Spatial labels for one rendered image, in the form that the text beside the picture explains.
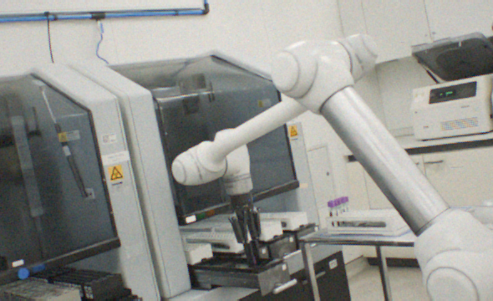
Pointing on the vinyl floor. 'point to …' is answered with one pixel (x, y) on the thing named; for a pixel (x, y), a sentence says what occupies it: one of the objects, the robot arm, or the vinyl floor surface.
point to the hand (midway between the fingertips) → (251, 251)
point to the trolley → (360, 244)
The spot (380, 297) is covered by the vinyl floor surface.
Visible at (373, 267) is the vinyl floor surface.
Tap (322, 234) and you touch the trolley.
